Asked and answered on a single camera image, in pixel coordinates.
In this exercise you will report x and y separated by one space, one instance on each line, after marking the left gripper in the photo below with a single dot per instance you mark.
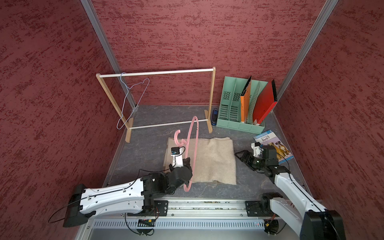
186 162

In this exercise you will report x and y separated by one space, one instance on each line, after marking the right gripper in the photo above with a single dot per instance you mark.
247 160

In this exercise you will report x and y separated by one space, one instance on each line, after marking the beige wool scarf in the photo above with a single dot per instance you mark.
215 161

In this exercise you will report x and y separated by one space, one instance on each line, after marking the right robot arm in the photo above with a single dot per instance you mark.
308 218

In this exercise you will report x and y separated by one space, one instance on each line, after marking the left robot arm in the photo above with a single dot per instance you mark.
134 198

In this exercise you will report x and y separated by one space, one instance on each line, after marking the dog picture book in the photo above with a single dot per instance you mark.
270 138

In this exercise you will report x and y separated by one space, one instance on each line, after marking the green file organizer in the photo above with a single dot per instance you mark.
229 116

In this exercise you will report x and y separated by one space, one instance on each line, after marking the black blue remote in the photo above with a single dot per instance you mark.
214 117

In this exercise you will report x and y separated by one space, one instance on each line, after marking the wooden clothes rack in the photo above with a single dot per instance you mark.
156 88

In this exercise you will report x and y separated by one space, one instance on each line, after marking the orange folder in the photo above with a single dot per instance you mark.
245 100

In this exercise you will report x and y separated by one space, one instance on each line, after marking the red folder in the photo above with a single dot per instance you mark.
265 103

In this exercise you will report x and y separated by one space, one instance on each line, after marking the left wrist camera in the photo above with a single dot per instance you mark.
177 155

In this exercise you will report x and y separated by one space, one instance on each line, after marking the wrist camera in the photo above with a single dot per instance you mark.
177 155
257 150

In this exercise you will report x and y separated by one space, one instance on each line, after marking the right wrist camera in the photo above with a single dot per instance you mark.
257 150

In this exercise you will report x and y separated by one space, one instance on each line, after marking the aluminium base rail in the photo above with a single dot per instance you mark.
204 208

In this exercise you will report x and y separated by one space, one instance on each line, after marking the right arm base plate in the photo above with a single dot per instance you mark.
255 208

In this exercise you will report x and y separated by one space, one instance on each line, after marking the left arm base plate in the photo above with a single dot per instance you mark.
156 208

